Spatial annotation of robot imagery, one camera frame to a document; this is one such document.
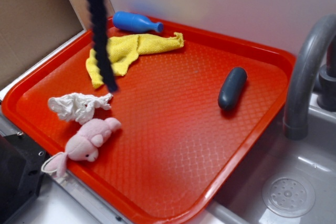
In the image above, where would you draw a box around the brown cardboard panel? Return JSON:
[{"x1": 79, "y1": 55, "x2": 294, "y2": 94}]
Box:
[{"x1": 1, "y1": 0, "x2": 83, "y2": 88}]

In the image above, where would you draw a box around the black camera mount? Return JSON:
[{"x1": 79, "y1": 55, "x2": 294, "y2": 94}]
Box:
[{"x1": 1, "y1": 134, "x2": 46, "y2": 223}]

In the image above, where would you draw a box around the dark grey oblong capsule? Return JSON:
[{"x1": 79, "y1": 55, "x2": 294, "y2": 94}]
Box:
[{"x1": 217, "y1": 67, "x2": 247, "y2": 111}]

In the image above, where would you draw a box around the pink plush bunny toy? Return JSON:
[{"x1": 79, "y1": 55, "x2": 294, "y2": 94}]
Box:
[{"x1": 41, "y1": 118, "x2": 121, "y2": 177}]

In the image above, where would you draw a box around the grey toy sink basin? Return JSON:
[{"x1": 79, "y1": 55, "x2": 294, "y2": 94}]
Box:
[{"x1": 207, "y1": 106, "x2": 335, "y2": 223}]

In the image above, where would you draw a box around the dark blue twisted rope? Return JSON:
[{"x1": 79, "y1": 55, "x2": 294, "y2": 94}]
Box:
[{"x1": 83, "y1": 0, "x2": 119, "y2": 93}]

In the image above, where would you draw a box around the yellow microfiber cloth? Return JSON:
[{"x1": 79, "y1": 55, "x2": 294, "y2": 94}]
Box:
[{"x1": 86, "y1": 32, "x2": 185, "y2": 90}]

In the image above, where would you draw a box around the blue plastic bottle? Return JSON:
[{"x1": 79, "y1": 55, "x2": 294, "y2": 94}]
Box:
[{"x1": 112, "y1": 12, "x2": 164, "y2": 33}]

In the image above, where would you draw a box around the grey toy faucet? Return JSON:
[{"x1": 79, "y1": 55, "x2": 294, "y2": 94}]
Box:
[{"x1": 283, "y1": 14, "x2": 335, "y2": 140}]

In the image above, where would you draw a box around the crumpled white paper towel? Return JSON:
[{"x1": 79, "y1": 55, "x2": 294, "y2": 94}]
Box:
[{"x1": 47, "y1": 93, "x2": 113, "y2": 125}]

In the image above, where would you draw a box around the red plastic tray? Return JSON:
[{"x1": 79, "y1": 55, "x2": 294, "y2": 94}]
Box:
[{"x1": 1, "y1": 16, "x2": 297, "y2": 224}]

